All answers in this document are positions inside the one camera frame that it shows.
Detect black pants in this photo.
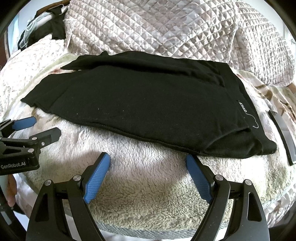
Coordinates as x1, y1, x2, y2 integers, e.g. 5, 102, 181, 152
23, 51, 277, 159

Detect left hand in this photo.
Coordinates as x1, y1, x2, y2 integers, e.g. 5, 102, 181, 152
6, 175, 17, 207

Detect black phone on bed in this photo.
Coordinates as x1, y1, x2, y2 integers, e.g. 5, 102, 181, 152
268, 110, 295, 166

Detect fleece floral blanket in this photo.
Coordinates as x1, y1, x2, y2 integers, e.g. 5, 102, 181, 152
1, 37, 295, 240

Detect dark clothes pile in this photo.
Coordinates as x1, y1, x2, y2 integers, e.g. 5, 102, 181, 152
18, 1, 70, 50

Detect quilted beige comforter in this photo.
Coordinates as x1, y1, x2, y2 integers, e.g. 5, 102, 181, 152
64, 1, 295, 86

